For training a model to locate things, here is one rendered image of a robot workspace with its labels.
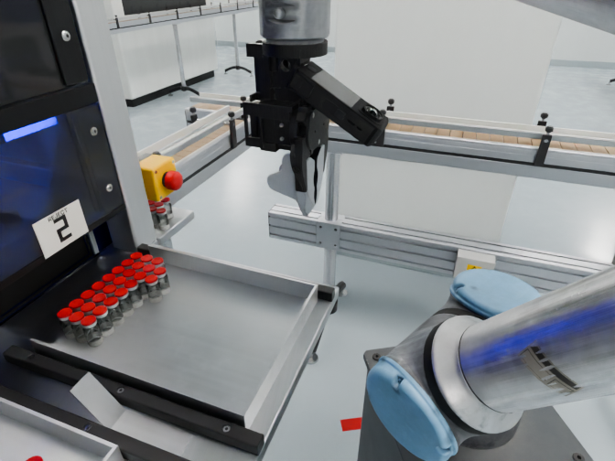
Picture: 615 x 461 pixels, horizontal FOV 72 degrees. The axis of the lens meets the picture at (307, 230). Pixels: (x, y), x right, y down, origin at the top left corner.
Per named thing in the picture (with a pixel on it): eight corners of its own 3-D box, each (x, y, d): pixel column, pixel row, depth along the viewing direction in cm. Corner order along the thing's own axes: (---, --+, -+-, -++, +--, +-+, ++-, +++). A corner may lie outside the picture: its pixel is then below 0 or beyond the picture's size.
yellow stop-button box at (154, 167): (130, 197, 88) (122, 165, 84) (152, 183, 93) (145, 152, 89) (160, 203, 85) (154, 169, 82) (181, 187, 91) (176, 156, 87)
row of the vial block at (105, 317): (85, 345, 63) (76, 323, 61) (160, 275, 77) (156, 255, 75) (96, 349, 62) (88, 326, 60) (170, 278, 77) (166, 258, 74)
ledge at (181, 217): (109, 233, 94) (106, 226, 93) (146, 208, 104) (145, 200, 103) (161, 245, 90) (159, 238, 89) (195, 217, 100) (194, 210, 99)
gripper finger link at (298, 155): (303, 179, 54) (303, 112, 50) (316, 182, 54) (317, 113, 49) (288, 195, 50) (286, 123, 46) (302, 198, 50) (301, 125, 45)
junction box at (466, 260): (452, 277, 146) (457, 256, 141) (453, 269, 150) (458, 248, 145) (489, 284, 142) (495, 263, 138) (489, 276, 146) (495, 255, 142)
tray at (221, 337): (37, 357, 61) (29, 339, 60) (153, 259, 82) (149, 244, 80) (246, 434, 51) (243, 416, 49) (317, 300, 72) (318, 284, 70)
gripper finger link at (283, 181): (275, 208, 58) (272, 143, 53) (315, 216, 56) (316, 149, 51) (264, 219, 55) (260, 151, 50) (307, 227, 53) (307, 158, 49)
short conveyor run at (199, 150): (125, 246, 93) (108, 181, 85) (71, 233, 97) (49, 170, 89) (261, 144, 148) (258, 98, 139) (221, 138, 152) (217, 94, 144)
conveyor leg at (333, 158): (315, 315, 185) (317, 147, 144) (321, 302, 192) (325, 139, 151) (334, 320, 182) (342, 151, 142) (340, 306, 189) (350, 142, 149)
